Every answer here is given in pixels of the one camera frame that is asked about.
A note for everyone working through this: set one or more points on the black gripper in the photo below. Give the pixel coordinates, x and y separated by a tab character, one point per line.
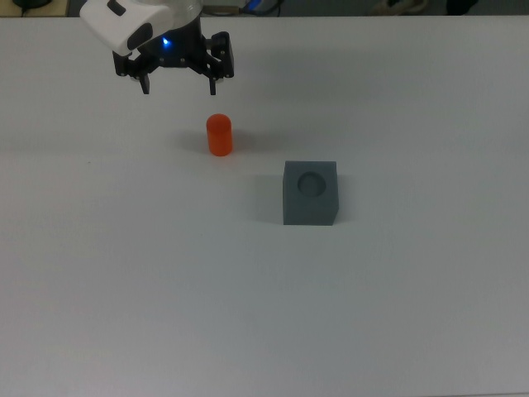
182	49

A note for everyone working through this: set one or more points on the orange cylinder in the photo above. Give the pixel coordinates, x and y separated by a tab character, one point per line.
220	136

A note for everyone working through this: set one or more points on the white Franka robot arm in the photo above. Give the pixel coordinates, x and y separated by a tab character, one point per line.
124	20

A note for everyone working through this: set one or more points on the grey block with round hole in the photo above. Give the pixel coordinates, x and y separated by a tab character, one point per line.
310	202

